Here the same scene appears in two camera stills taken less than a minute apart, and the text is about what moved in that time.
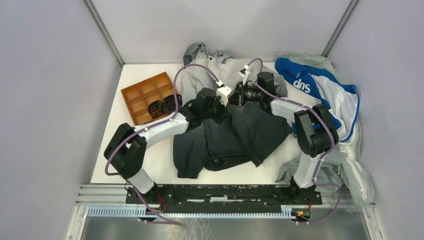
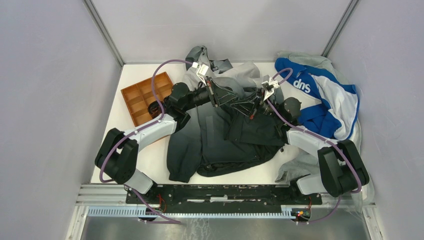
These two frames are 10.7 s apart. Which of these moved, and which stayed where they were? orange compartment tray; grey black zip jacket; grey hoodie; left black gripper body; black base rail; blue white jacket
Moved: left black gripper body; grey black zip jacket
Stayed: blue white jacket; orange compartment tray; grey hoodie; black base rail
